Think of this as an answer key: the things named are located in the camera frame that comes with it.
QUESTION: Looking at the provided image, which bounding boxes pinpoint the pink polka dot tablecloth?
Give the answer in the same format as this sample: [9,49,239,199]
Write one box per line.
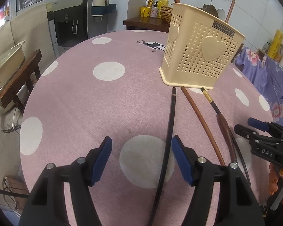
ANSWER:
[20,31,272,225]

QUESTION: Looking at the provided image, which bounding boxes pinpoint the black chopstick gold tip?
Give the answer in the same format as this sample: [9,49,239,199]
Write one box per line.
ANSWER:
[200,88,251,185]

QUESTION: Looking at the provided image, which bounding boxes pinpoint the reddish brown chopstick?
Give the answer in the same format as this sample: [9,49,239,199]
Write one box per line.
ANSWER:
[225,0,235,23]

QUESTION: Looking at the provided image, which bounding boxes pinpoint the grey water dispenser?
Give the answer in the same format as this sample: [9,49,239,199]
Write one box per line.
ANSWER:
[47,0,108,57]

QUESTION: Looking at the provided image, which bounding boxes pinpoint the curved brown wooden chopstick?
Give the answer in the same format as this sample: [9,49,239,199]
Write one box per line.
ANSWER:
[181,87,225,166]

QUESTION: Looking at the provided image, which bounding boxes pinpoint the yellow roll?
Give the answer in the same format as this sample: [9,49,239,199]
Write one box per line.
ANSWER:
[267,30,283,59]

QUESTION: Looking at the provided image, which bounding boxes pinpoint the pink patterned soap dispenser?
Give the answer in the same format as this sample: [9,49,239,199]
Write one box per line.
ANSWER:
[150,2,158,18]

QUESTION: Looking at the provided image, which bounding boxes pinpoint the dark brown wooden spoon handle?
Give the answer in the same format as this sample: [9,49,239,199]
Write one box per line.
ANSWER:
[217,113,237,163]

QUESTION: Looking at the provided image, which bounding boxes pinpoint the purple floral cloth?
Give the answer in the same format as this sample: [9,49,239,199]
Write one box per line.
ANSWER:
[234,47,283,126]

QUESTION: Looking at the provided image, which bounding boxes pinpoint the cream electric cooking pot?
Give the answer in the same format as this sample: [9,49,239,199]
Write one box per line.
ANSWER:
[0,40,25,114]

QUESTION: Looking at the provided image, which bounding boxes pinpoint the yellow cup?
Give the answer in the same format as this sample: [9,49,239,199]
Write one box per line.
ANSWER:
[140,6,151,18]

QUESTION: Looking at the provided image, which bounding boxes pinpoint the steel spoon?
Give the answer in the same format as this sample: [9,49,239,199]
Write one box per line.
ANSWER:
[217,8,226,21]
[203,4,219,18]

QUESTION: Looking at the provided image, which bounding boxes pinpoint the beige plastic utensil holder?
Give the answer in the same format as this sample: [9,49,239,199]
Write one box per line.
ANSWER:
[159,3,245,90]

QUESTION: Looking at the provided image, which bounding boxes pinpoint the right hand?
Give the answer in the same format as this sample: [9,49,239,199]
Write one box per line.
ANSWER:
[267,163,283,207]

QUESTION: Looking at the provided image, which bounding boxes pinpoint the yellow soap bottle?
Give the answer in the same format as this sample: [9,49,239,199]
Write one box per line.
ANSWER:
[157,0,169,19]

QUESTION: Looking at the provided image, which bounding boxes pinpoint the black chopstick gold band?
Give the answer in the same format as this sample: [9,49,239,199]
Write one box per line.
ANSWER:
[147,87,177,226]

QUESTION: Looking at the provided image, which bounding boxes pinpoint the woven basin sink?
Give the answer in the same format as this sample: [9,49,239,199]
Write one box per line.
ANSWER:
[160,6,173,24]

